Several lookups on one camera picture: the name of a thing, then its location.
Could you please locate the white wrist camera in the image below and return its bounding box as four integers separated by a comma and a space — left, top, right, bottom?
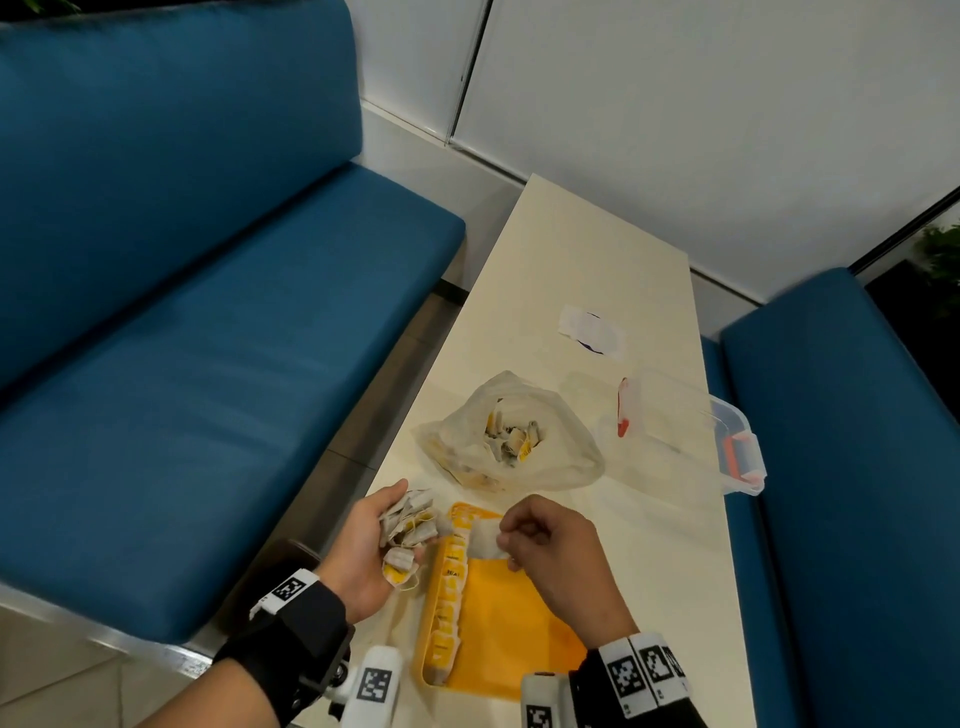
521, 673, 575, 728
329, 644, 403, 728

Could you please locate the row of tea bags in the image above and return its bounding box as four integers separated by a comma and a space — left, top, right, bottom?
421, 503, 481, 688

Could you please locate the person's left forearm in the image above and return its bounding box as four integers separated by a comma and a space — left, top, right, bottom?
138, 581, 358, 728

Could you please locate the white paper patch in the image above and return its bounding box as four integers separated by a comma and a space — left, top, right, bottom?
558, 303, 630, 360

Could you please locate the yellow tray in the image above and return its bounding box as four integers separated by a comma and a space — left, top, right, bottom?
414, 502, 590, 703

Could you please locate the clear plastic bag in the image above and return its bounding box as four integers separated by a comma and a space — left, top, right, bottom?
410, 371, 607, 495

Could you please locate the yellow tagged tea bag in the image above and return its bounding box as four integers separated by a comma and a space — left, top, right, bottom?
466, 522, 519, 568

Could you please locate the blue sofa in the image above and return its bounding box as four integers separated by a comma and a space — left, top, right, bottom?
0, 0, 466, 645
701, 268, 960, 728

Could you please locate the bunch of tea bags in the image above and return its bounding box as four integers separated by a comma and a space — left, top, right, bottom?
378, 488, 440, 594

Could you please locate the black metal pole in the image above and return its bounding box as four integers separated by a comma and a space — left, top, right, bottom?
851, 187, 960, 275

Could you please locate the person's right forearm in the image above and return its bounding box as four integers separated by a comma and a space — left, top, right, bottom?
566, 652, 710, 728

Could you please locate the person's left hand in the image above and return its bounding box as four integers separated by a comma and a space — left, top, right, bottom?
314, 479, 429, 625

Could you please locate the person's right hand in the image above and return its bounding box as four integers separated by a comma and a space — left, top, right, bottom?
497, 494, 640, 650

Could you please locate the clear box with red latches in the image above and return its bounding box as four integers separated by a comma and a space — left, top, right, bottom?
599, 367, 768, 498

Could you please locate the white marker wristband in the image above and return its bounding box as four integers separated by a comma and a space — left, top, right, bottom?
598, 633, 690, 721
249, 569, 320, 620

